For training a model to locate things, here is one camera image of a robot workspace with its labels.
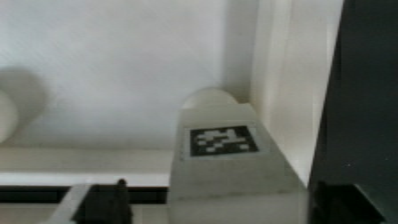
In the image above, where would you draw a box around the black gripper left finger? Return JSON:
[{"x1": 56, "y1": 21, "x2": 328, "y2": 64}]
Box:
[{"x1": 43, "y1": 178, "x2": 134, "y2": 224}]

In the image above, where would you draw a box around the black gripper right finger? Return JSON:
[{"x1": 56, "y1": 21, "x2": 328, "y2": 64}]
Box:
[{"x1": 310, "y1": 182, "x2": 390, "y2": 224}]

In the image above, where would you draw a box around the white table leg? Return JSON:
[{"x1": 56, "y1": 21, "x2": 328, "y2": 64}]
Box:
[{"x1": 168, "y1": 88, "x2": 310, "y2": 224}]

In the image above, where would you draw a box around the white square tabletop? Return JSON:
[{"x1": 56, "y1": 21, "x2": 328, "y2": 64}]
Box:
[{"x1": 0, "y1": 0, "x2": 345, "y2": 224}]

